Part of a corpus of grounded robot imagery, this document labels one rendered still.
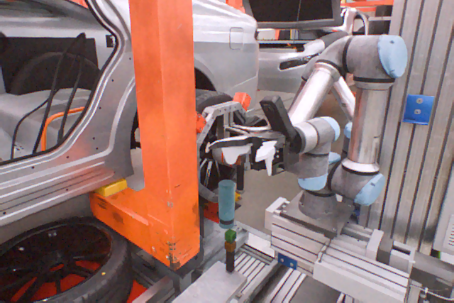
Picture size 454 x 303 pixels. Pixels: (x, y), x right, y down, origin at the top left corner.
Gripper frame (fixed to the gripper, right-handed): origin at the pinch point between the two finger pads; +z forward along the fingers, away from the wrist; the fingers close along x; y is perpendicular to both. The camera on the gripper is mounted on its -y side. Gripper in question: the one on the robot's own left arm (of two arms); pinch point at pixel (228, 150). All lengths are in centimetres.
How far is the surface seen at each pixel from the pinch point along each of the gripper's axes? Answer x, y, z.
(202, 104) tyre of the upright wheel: 82, -1, -49
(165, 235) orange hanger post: 58, 47, -9
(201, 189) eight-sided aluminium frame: 77, 42, -40
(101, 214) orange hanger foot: 111, 52, 3
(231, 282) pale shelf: 44, 73, -30
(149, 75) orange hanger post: 53, -17, -9
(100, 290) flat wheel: 71, 66, 17
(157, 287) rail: 68, 76, -5
